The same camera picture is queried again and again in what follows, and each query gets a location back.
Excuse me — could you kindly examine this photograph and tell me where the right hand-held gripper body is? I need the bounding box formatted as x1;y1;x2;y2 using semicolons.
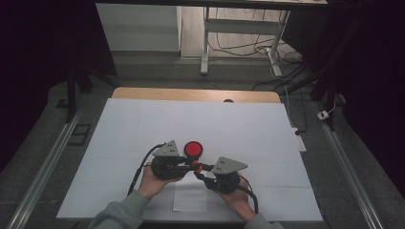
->
207;156;248;195

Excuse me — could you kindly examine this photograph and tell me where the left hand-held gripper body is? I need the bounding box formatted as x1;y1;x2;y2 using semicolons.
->
150;139;189;180

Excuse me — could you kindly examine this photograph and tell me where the person's left hand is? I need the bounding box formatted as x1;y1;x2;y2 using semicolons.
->
138;164;183;201

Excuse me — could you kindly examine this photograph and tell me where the person's right hand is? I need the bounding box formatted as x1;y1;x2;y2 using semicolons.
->
216;173;256;222

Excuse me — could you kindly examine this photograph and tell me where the round red ink pad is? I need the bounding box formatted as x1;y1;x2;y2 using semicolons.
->
183;140;204;159

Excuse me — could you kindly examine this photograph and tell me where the white paper sheet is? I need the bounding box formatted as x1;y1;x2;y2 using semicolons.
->
172;171;208;213

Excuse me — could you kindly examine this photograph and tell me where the large white table cover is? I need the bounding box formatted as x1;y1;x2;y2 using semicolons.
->
56;97;324;222

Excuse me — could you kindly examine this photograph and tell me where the white power strip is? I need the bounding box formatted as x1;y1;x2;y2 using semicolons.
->
291;127;308;153

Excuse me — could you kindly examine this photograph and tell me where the dark floor hatch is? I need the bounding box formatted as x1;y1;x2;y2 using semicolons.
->
67;123;93;147

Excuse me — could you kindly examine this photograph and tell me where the black metal stand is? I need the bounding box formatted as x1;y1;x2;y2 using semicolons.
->
65;61;118;124
286;9;367;132

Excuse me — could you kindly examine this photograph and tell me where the white cabinet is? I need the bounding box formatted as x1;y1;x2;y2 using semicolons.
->
96;3;182;52

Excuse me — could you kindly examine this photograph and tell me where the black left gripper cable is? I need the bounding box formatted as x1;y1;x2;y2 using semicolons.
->
127;142;167;197

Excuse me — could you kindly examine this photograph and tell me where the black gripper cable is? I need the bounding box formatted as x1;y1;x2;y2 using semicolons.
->
237;175;260;215
127;142;167;197

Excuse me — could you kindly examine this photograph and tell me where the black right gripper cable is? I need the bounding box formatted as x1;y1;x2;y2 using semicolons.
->
237;175;260;215

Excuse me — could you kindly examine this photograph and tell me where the white adapter with cable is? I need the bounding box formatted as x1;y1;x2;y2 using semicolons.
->
317;100;337;121

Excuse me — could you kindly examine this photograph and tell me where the aluminium floor rail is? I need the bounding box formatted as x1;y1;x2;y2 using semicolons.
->
6;104;84;229
313;101;385;229

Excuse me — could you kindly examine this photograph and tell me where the black floor cable tangle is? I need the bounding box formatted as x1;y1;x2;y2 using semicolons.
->
208;8;307;92

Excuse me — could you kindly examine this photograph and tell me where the white desk frame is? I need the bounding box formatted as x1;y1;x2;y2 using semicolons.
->
200;6;291;77

